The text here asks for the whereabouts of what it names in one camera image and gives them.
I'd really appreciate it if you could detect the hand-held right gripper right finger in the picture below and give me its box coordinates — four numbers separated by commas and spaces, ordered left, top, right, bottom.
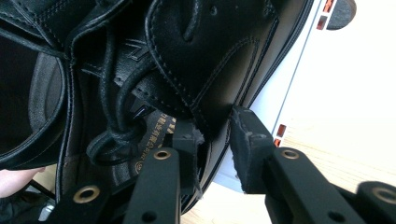
229, 105, 369, 224

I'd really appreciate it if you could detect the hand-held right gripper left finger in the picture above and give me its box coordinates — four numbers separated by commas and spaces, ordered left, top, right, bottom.
122, 119, 205, 224

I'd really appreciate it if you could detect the black leather lace-up shoe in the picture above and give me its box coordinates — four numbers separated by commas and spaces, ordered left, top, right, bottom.
0, 0, 316, 217

